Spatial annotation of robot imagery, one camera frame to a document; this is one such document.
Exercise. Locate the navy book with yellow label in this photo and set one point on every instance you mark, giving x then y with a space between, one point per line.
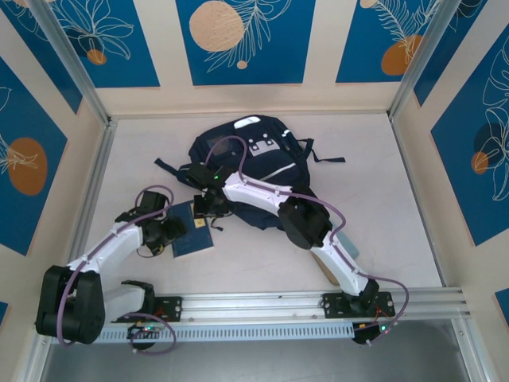
195 242

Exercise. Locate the navy blue backpack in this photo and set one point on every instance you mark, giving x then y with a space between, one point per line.
278 167

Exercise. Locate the beige glasses case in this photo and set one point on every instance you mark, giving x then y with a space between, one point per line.
323 267

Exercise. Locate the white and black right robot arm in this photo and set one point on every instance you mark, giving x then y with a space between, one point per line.
258 193

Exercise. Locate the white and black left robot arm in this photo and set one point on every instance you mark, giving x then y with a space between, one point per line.
107 248

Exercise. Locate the circuit board with green light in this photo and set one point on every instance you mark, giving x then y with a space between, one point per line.
378 329
144 329

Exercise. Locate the grey metal panel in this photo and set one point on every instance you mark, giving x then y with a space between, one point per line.
254 364

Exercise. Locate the aluminium table edge rail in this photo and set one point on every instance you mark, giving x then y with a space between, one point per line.
92 199
405 159

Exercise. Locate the long aluminium base rail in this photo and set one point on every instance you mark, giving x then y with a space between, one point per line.
246 304

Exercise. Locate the aluminium frame post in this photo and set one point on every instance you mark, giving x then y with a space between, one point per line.
71 59
418 59

